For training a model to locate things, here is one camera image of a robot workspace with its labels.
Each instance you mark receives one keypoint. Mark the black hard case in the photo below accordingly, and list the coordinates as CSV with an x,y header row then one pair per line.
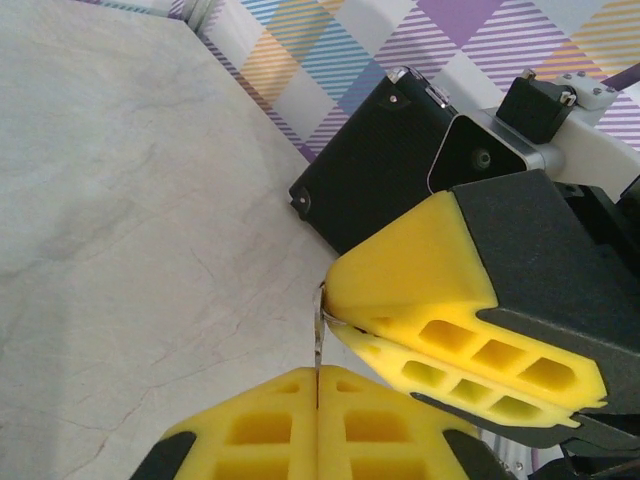
x,y
360,165

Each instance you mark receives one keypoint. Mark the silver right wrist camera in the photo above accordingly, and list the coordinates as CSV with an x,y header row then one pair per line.
x,y
475,155

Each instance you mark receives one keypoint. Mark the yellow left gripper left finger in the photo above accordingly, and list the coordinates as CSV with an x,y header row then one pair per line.
x,y
260,430

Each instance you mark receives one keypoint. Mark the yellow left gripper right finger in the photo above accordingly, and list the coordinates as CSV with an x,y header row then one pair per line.
x,y
380,430

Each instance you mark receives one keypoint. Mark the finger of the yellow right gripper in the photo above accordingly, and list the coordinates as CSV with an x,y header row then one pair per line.
x,y
525,260
450,372

